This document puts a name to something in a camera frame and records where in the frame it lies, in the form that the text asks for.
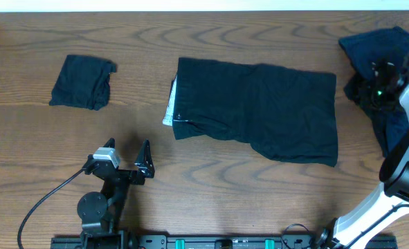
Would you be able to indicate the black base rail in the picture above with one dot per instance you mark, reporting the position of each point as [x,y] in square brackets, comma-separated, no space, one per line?
[164,242]

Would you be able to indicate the black shorts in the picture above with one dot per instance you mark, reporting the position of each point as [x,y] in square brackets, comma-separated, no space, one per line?
[284,114]

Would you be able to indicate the dark navy clothes pile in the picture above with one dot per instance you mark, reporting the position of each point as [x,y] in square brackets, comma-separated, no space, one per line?
[364,50]

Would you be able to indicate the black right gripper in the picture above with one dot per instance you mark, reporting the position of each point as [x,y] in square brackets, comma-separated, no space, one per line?
[384,73]

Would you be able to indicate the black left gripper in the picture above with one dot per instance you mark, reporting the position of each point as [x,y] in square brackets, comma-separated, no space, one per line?
[123,173]

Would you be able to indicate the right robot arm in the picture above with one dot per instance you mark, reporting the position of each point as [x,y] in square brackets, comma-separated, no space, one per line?
[390,199]

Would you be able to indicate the folded black cloth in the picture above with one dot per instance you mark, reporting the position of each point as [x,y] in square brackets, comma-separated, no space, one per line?
[83,82]

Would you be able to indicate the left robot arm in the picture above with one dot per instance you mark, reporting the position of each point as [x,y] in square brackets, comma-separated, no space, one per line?
[101,211]

